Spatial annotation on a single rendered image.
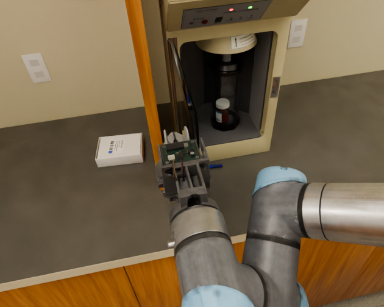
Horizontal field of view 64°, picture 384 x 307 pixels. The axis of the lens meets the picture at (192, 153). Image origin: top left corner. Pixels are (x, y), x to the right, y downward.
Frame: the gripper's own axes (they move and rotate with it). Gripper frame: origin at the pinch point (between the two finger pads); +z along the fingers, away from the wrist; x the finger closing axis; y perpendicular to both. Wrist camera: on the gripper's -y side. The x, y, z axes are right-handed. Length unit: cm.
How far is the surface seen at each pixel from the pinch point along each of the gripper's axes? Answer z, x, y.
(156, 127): 20.4, 2.7, -12.0
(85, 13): 72, 20, 2
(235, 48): 31.0, -21.4, 1.8
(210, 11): 21.5, -12.3, 15.2
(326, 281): 2, -57, -92
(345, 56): 72, -87, -29
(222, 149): 29.4, -17.9, -32.4
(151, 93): 20.4, 2.7, -1.6
